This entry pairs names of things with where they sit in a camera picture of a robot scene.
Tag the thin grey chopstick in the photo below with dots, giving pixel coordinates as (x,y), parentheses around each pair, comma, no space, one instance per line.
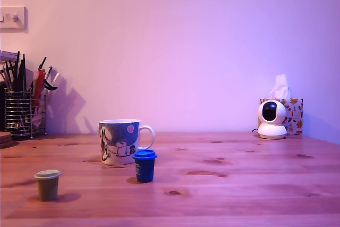
(6,82)

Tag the white mug with cartoon print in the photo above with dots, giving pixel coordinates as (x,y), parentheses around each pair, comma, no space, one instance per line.
(119,142)

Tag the white wall switch plate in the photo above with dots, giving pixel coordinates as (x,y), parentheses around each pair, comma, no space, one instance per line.
(13,19)

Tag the silver tool with black hook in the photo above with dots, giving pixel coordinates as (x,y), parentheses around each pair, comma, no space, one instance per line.
(47,86)

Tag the small white round camera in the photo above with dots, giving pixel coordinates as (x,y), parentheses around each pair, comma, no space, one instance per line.
(276,131)

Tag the white printed paper packet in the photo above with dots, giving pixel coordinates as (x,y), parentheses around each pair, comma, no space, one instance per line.
(37,115)

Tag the white tissue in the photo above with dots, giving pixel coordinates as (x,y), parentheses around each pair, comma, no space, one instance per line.
(280,86)

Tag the leaf print tissue box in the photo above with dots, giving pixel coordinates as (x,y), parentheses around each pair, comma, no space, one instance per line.
(295,115)

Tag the blue coffee capsule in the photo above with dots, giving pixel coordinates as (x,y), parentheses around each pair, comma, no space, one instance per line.
(144,168)

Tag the thin black chopstick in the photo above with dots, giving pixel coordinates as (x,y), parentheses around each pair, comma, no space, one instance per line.
(10,78)

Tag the olive green coffee capsule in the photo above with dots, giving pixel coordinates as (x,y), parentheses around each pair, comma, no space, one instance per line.
(47,187)

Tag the thin black stick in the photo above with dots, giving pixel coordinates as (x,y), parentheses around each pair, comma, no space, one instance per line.
(42,63)
(18,67)

